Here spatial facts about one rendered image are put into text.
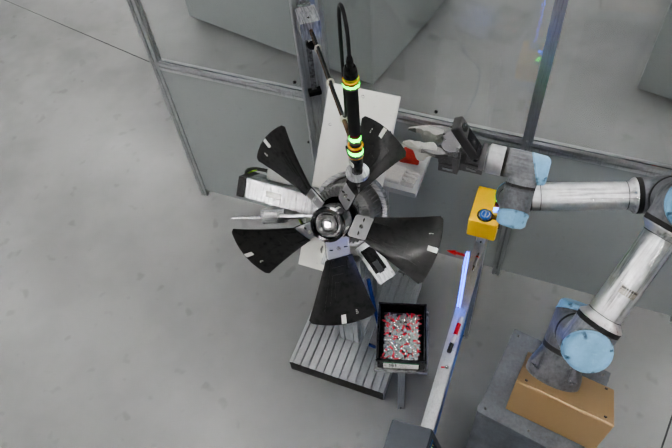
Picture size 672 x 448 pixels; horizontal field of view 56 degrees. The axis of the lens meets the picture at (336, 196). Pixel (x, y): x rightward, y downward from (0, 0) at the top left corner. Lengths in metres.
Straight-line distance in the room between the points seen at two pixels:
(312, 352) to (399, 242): 1.19
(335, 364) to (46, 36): 3.48
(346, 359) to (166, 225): 1.34
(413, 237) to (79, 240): 2.32
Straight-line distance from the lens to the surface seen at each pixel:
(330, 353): 3.07
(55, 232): 3.98
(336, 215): 2.02
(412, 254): 2.01
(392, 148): 1.95
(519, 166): 1.61
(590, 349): 1.71
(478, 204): 2.28
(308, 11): 2.23
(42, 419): 3.43
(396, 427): 1.72
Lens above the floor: 2.87
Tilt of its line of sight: 52 degrees down
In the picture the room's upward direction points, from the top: 7 degrees counter-clockwise
